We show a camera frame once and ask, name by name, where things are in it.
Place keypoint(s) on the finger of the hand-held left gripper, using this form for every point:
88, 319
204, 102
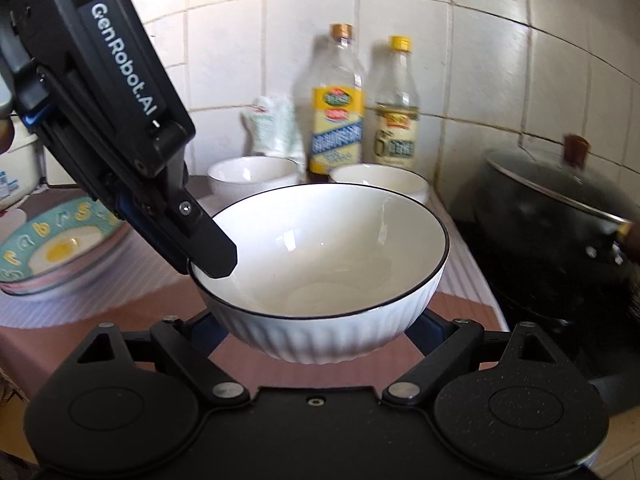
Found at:
150, 230
210, 245

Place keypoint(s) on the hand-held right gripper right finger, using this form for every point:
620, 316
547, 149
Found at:
435, 335

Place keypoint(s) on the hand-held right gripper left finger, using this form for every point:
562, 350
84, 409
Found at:
202, 335

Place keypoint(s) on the blue egg print plate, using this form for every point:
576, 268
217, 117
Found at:
55, 250

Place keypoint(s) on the white ribbed bowl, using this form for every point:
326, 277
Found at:
380, 177
320, 250
250, 172

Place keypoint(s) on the person's left hand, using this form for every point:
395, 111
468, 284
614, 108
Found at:
5, 135

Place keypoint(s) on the black stove top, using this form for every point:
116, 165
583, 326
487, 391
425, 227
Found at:
490, 280

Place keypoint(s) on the pink striped tablecloth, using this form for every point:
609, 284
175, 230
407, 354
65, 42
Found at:
100, 320

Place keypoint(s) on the black wok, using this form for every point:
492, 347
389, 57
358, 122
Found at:
540, 270

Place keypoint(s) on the white rice cooker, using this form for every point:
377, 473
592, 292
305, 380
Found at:
17, 175

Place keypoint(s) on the white plastic packet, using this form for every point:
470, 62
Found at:
272, 125

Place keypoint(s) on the yellow label cooking wine bottle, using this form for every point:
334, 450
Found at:
332, 125

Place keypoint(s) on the glass wok lid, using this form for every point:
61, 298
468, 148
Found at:
545, 195

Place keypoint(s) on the yellow cap vinegar bottle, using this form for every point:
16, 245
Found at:
396, 125

